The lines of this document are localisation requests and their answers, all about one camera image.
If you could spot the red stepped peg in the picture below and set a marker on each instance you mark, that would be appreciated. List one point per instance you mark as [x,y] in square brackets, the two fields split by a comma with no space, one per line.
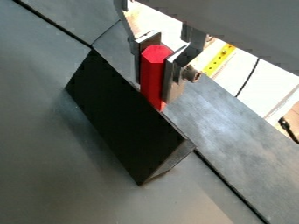
[152,74]

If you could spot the black angled bracket holder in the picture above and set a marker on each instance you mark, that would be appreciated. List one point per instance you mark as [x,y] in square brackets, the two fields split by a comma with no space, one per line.
[147,144]

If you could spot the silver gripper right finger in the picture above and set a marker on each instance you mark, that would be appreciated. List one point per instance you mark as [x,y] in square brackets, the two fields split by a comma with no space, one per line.
[177,68]

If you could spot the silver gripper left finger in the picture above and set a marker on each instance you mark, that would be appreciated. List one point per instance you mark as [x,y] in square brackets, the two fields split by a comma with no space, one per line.
[151,38]

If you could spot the yellow ruler strip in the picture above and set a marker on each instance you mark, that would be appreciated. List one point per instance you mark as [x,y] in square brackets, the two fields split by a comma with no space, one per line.
[219,59]

